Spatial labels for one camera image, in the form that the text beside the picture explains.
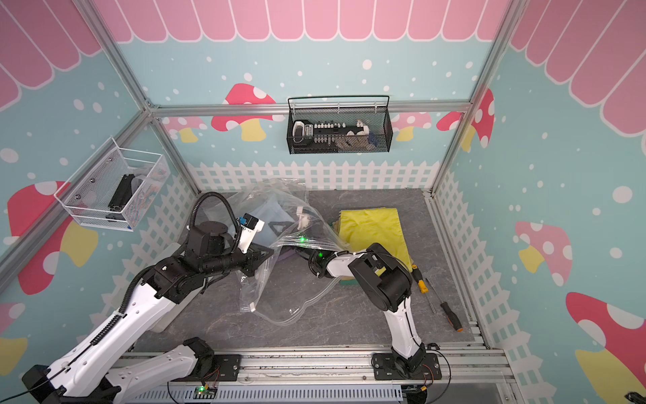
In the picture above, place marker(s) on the yellow green garment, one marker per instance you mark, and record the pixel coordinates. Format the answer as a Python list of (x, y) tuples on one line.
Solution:
[(362, 228)]

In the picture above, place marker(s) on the white wire mesh basket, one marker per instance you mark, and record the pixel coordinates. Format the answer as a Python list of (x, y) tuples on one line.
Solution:
[(86, 194)]

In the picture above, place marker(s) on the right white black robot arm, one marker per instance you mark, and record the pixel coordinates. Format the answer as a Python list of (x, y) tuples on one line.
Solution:
[(383, 278)]

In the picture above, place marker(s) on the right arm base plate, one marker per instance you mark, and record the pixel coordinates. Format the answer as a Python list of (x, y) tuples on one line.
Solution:
[(386, 366)]

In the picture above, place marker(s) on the clear plastic vacuum bag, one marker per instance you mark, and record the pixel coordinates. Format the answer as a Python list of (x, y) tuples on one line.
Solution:
[(290, 283)]

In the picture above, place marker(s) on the green trousers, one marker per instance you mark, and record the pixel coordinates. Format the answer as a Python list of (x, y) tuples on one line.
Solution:
[(347, 281)]

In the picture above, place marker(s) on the white black items in basket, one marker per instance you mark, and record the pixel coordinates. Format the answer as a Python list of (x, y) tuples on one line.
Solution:
[(331, 137)]

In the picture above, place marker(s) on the black wire mesh basket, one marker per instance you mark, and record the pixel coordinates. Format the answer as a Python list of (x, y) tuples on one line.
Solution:
[(374, 110)]

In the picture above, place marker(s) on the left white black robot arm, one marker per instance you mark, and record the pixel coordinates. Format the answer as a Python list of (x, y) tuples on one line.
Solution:
[(87, 374)]

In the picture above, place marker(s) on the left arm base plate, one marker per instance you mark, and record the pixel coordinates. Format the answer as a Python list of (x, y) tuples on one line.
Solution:
[(224, 367)]

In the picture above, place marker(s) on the translucent plastic storage box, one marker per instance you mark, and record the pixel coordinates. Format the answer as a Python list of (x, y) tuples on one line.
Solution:
[(165, 313)]

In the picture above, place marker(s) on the light blue folded garment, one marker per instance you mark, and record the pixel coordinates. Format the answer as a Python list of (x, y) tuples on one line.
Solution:
[(275, 217)]

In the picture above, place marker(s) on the black handled screwdriver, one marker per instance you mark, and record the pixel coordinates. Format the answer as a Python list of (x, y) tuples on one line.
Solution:
[(451, 316)]

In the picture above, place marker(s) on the yellow black screwdriver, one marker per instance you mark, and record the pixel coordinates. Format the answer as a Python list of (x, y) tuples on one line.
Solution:
[(422, 285)]

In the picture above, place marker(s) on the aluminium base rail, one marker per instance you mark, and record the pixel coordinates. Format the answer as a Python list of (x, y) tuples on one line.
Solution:
[(469, 374)]

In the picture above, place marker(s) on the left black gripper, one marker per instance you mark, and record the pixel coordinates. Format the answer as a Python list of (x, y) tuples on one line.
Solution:
[(254, 258)]

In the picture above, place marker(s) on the small green circuit board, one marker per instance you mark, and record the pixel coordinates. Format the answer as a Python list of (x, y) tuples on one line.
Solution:
[(205, 392)]

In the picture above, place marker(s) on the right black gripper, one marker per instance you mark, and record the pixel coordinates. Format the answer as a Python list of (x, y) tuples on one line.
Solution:
[(288, 235)]

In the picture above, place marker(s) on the black part in white basket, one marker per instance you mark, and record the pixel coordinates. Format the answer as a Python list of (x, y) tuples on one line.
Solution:
[(122, 194)]

